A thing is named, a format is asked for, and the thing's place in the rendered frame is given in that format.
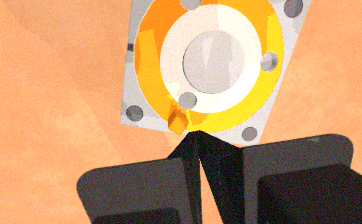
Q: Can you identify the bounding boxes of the orange and yellow round plate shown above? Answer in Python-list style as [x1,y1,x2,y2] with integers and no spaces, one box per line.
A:
[134,0,284,135]

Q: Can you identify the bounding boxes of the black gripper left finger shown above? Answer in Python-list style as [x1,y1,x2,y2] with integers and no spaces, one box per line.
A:
[76,131,203,224]

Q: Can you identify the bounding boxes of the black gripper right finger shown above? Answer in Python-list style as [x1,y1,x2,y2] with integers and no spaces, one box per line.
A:
[195,130,354,224]

